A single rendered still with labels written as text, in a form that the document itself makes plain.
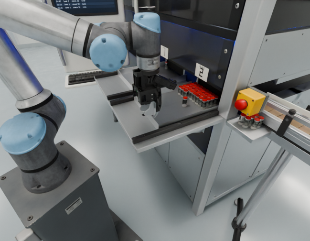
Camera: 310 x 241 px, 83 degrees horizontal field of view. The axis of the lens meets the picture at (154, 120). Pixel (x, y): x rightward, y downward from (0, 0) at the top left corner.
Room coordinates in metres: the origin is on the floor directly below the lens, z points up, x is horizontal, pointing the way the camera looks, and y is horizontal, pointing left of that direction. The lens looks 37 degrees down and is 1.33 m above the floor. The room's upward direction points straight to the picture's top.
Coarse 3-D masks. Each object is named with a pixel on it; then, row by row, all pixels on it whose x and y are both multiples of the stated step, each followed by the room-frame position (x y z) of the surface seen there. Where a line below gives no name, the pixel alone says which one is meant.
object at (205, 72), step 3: (198, 66) 0.79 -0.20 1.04; (201, 66) 0.77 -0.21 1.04; (195, 69) 0.80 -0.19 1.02; (198, 69) 0.78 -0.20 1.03; (201, 69) 0.77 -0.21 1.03; (204, 69) 0.75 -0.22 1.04; (207, 69) 0.73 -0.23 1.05; (195, 72) 0.80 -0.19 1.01; (198, 72) 0.78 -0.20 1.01; (204, 72) 0.75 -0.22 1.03; (207, 72) 0.73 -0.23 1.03; (195, 75) 0.80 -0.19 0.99; (198, 75) 0.78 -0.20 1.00; (201, 75) 0.76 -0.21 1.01; (204, 75) 0.74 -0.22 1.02; (207, 75) 0.73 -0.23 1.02; (201, 78) 0.76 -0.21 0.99; (204, 78) 0.74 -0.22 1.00
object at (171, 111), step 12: (180, 84) 0.87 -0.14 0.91; (168, 96) 0.79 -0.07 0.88; (180, 96) 0.79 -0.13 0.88; (168, 108) 0.68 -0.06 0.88; (180, 108) 0.68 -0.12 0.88; (192, 108) 0.68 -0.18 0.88; (216, 108) 0.65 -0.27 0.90; (156, 120) 0.54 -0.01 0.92; (168, 120) 0.59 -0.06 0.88; (180, 120) 0.56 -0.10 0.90
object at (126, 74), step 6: (162, 66) 1.20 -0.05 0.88; (120, 72) 1.07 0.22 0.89; (126, 72) 1.09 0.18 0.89; (132, 72) 1.10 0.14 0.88; (162, 72) 1.10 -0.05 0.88; (168, 72) 1.10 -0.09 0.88; (174, 72) 1.10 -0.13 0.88; (126, 78) 1.01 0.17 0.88; (132, 78) 1.01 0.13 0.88; (168, 78) 0.93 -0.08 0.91; (174, 78) 0.95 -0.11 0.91; (180, 78) 0.97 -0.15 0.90; (126, 84) 0.92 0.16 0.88
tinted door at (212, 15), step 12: (180, 0) 0.97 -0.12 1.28; (192, 0) 0.89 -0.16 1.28; (204, 0) 0.82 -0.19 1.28; (216, 0) 0.77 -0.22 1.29; (228, 0) 0.72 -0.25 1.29; (180, 12) 0.97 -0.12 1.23; (192, 12) 0.88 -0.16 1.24; (204, 12) 0.81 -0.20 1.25; (216, 12) 0.76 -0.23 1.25; (228, 12) 0.70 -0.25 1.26; (216, 24) 0.75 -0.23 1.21
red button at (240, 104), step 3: (240, 99) 0.54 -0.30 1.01; (243, 99) 0.53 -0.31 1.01; (237, 102) 0.53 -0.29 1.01; (240, 102) 0.52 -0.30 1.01; (243, 102) 0.52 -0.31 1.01; (237, 105) 0.53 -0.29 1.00; (240, 105) 0.52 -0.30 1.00; (243, 105) 0.51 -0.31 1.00; (246, 105) 0.52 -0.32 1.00; (237, 108) 0.52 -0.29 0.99; (240, 108) 0.52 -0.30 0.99; (243, 108) 0.51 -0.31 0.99
